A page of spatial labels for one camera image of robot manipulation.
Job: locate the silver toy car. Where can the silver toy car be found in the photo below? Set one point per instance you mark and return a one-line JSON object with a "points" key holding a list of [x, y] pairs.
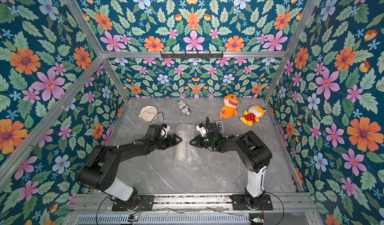
{"points": [[183, 108]]}

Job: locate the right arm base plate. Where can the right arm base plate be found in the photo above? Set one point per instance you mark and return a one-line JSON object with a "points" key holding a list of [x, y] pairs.
{"points": [[247, 203]]}

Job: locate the yellow shark plush toy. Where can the yellow shark plush toy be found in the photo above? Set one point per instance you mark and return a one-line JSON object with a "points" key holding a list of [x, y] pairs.
{"points": [[253, 115]]}

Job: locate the white vented cable duct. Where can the white vented cable duct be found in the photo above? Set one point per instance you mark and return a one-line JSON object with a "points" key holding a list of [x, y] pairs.
{"points": [[164, 219]]}

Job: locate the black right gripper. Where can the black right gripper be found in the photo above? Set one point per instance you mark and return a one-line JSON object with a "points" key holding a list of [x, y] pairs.
{"points": [[201, 139]]}

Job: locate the black hook rail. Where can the black hook rail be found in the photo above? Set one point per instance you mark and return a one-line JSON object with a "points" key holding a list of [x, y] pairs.
{"points": [[192, 55]]}

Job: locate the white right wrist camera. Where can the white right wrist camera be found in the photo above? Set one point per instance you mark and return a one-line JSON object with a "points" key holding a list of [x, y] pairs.
{"points": [[201, 128]]}

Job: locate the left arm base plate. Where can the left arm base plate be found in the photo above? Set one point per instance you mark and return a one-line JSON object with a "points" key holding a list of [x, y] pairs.
{"points": [[134, 203]]}

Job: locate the orange shark plush toy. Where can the orange shark plush toy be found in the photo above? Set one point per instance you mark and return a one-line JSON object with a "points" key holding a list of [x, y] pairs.
{"points": [[231, 103]]}

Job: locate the grey white handheld device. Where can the grey white handheld device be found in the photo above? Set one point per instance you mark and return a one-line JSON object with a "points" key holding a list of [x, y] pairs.
{"points": [[220, 125]]}

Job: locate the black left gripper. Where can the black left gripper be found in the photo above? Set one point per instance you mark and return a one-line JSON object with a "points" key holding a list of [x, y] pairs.
{"points": [[173, 144]]}

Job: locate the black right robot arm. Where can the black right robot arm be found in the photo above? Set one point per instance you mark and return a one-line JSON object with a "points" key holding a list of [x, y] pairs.
{"points": [[253, 152]]}

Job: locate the pink round alarm clock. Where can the pink round alarm clock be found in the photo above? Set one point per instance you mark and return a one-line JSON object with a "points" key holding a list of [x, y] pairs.
{"points": [[147, 113]]}

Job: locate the aluminium mounting rail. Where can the aluminium mounting rail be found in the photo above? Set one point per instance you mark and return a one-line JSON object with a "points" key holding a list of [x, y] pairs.
{"points": [[220, 202]]}

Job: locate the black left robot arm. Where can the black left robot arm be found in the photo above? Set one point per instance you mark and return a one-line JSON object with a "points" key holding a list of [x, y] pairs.
{"points": [[100, 170]]}

